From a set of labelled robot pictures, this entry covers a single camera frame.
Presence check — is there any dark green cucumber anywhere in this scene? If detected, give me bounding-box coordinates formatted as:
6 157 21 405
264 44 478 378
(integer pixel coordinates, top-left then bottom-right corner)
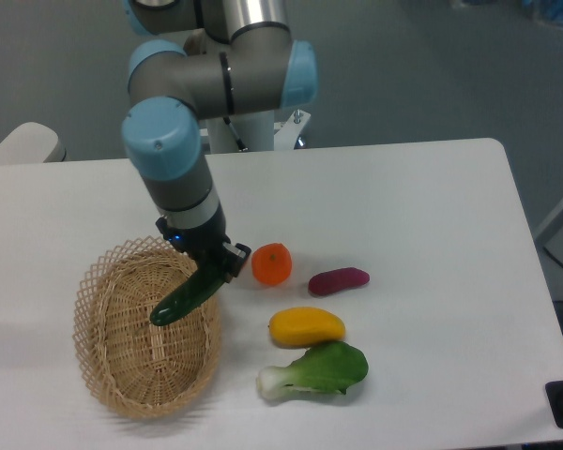
149 262 224 327

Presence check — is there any purple sweet potato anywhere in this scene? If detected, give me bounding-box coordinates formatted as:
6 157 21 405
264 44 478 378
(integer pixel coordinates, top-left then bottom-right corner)
308 267 370 296

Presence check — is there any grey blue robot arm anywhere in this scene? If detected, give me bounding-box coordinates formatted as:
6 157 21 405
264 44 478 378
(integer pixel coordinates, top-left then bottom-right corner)
121 1 318 281

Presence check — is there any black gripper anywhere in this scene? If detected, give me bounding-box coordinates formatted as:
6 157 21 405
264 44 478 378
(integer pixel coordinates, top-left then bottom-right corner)
156 215 251 284

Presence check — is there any orange tangerine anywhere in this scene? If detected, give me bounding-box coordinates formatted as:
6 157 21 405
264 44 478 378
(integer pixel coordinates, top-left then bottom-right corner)
251 243 293 286

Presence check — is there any woven wicker basket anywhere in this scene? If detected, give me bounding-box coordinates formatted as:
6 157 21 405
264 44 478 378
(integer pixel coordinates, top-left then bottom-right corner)
72 236 221 419

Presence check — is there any white chair back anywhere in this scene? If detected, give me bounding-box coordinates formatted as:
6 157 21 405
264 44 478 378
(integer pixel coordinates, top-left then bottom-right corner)
0 122 68 166

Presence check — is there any green bok choy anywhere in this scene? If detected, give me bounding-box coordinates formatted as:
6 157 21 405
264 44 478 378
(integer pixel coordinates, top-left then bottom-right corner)
256 341 369 400

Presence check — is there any blue objects top right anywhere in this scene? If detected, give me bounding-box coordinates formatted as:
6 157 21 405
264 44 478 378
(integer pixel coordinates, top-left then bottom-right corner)
447 0 563 31

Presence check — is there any yellow mango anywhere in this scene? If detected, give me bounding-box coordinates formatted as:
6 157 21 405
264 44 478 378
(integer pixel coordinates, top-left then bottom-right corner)
268 307 346 347

